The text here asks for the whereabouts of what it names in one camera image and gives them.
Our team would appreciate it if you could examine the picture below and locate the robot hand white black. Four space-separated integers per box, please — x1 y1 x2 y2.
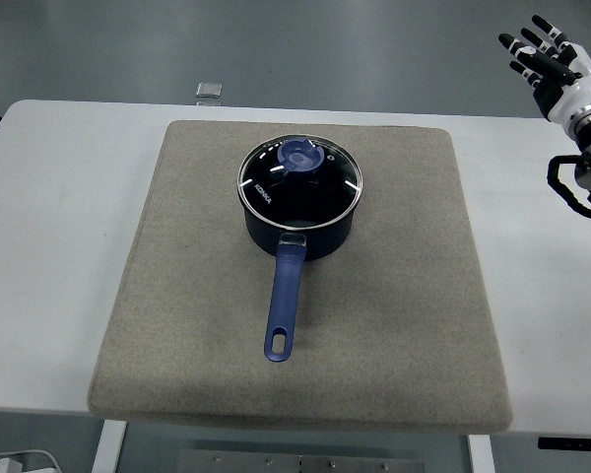
497 14 591 125

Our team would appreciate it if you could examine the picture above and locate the glass pot lid blue knob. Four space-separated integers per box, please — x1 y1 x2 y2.
235 134 364 232

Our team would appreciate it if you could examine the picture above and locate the beige fabric mat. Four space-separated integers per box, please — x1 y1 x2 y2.
87 119 514 436

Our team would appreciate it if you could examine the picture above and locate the black control panel under table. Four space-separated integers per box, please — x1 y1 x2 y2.
537 437 591 451

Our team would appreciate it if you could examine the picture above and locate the white table leg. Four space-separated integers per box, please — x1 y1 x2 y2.
91 419 128 473
466 434 496 473

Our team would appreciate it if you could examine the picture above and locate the grey metal plate with screws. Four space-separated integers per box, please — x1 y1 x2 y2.
176 447 427 473

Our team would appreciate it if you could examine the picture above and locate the dark blue saucepan blue handle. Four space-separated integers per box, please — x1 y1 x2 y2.
242 194 357 364

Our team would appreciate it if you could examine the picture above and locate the white cable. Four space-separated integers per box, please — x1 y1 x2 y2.
0 447 63 473

